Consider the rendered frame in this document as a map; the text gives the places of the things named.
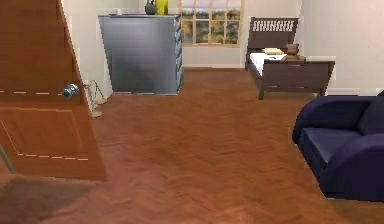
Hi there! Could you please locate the grey chest of drawers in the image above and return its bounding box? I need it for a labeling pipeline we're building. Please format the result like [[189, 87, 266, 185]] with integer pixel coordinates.
[[98, 13, 184, 96]]

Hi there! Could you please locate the pale yellow book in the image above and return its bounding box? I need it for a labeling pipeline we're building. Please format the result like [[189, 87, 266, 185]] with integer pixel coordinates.
[[262, 47, 285, 56]]

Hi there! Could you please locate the dark brown wooden bed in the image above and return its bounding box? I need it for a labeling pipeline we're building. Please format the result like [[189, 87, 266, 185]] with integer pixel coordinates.
[[245, 16, 336, 101]]

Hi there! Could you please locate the yellow green bottle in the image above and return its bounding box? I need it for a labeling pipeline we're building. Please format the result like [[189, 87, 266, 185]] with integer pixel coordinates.
[[155, 0, 169, 16]]

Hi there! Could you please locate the dark round vase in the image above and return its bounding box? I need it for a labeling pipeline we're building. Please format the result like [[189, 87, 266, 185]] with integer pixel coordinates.
[[144, 0, 158, 16]]

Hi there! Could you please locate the brown teddy bear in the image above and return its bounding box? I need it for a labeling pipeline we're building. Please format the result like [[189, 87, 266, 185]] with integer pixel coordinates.
[[281, 42, 306, 62]]

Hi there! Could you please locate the silver round door knob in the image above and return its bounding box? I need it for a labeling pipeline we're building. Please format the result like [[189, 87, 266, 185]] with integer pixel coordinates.
[[61, 83, 81, 99]]

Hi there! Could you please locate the brown wooden room door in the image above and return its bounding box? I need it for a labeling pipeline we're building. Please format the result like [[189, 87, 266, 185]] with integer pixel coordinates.
[[0, 0, 108, 183]]

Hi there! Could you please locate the dark blue sofa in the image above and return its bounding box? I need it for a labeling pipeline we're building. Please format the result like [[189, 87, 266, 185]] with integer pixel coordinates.
[[292, 90, 384, 202]]

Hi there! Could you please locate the arched wooden frame window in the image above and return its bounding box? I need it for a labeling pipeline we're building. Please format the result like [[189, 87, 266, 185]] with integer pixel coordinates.
[[177, 0, 245, 48]]

